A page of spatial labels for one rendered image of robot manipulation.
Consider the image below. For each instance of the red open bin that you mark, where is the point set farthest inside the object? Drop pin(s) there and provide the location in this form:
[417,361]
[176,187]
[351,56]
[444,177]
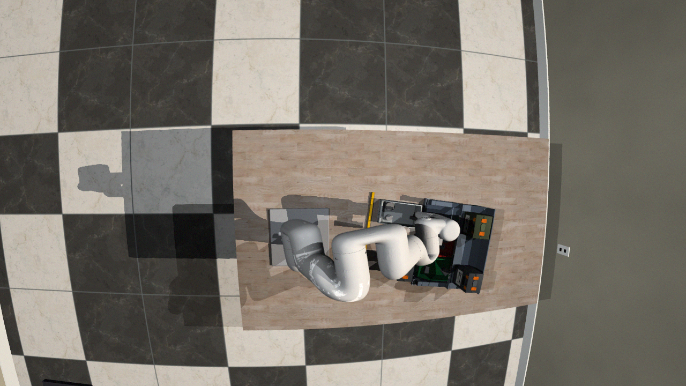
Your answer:
[448,251]

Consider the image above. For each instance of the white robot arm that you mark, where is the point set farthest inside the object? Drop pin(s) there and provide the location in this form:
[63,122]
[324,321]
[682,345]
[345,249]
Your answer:
[349,280]

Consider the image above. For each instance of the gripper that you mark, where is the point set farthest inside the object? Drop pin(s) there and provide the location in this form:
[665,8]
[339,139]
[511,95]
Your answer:
[418,215]

